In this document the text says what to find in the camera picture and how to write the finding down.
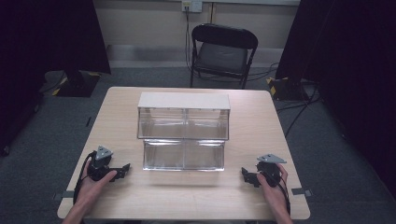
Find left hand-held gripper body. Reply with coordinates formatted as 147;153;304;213
87;145;114;182

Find white wall outlet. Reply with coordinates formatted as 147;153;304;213
181;0;204;14

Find person's left hand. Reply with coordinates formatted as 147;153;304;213
75;160;119;207

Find black folding chair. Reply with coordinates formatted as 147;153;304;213
189;22;260;91

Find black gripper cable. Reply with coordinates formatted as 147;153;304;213
276;175;292;217
72;150;98;205

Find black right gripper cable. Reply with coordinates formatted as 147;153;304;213
276;175;292;217

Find clear acrylic drawer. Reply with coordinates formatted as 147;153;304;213
142;138;226;173

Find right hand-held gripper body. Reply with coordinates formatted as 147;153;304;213
255;152;288;189

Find black cable from wall outlet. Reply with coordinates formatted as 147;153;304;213
184;7;194;74

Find grey tape strip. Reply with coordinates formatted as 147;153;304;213
51;189;76;202
290;187;314;198

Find clear drawer cabinet white top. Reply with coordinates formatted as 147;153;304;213
136;91;232;141

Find black cables on floor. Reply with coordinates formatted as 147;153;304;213
275;83;322;138

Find black curtain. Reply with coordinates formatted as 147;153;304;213
0;0;112;157
275;0;396;200

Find person's right hand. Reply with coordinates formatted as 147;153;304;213
256;162;290;216

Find black stand base yellow tape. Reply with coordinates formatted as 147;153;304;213
265;76;313;102

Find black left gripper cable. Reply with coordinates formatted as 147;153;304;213
72;150;98;205

